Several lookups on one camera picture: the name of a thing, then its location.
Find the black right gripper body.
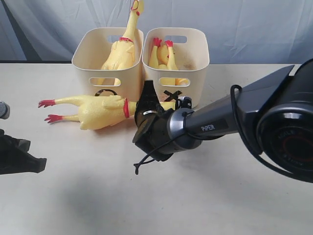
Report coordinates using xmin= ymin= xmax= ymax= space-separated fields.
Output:
xmin=133 ymin=102 xmax=171 ymax=162

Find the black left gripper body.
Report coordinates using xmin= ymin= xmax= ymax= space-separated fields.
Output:
xmin=0 ymin=129 xmax=46 ymax=175

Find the headless yellow chicken body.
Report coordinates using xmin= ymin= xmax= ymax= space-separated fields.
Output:
xmin=148 ymin=37 xmax=178 ymax=71

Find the yellow rubber chicken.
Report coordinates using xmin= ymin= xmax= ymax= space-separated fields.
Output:
xmin=101 ymin=0 xmax=144 ymax=71
xmin=38 ymin=94 xmax=176 ymax=130

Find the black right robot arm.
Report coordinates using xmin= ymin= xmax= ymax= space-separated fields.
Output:
xmin=133 ymin=60 xmax=313 ymax=183

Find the cream bin marked cross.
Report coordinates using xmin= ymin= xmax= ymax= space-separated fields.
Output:
xmin=142 ymin=27 xmax=210 ymax=107

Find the cream bin marked circle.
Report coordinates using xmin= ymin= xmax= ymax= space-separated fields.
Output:
xmin=71 ymin=27 xmax=144 ymax=101

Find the white backdrop curtain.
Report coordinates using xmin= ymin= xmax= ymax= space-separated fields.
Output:
xmin=0 ymin=0 xmax=313 ymax=64

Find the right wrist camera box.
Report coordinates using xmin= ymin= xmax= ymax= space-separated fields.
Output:
xmin=175 ymin=96 xmax=192 ymax=110

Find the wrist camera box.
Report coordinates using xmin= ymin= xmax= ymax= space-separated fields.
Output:
xmin=0 ymin=101 xmax=10 ymax=119
xmin=175 ymin=96 xmax=192 ymax=110

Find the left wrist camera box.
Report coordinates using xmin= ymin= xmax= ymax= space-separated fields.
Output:
xmin=0 ymin=101 xmax=10 ymax=119

